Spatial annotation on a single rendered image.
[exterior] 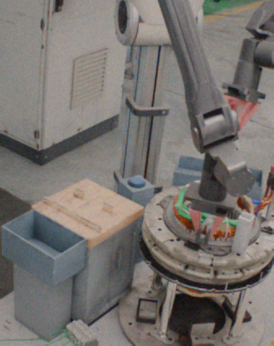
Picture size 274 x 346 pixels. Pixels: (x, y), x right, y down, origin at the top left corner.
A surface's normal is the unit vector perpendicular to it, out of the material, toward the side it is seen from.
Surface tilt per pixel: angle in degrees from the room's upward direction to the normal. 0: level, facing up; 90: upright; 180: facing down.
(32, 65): 90
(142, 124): 90
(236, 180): 90
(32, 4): 89
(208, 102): 73
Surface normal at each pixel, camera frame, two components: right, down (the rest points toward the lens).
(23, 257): -0.60, 0.32
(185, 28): 0.22, 0.21
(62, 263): 0.79, 0.36
